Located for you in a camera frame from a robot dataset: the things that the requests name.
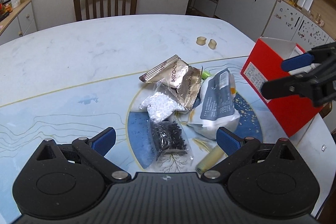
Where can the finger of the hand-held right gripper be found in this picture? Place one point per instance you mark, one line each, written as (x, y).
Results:
(298, 61)
(283, 87)

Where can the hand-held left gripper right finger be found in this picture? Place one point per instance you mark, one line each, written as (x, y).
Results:
(228, 142)

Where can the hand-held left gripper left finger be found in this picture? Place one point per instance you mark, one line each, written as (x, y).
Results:
(103, 140)

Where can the pale yellow tube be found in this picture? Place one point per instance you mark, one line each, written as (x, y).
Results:
(208, 162)

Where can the red cardboard box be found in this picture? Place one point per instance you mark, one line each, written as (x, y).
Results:
(288, 119)

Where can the white grey-blue pouch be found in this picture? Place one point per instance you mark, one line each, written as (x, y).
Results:
(218, 103)

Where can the bag of black beads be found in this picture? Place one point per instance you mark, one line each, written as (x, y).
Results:
(168, 134)

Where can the bag of white beads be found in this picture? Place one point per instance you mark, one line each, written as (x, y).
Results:
(157, 106)

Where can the bright green tube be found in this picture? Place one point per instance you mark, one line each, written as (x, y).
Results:
(206, 74)

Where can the gold foil snack packet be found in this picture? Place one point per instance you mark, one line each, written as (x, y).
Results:
(178, 77)

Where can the light wooden curved-back chair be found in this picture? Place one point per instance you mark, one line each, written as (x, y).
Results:
(326, 111)

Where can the white flat panel device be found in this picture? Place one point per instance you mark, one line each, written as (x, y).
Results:
(306, 1)

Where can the beige round roll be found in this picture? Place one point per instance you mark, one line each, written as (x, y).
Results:
(201, 40)
(213, 44)

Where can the low white sideboard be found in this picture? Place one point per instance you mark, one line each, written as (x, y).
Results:
(26, 19)

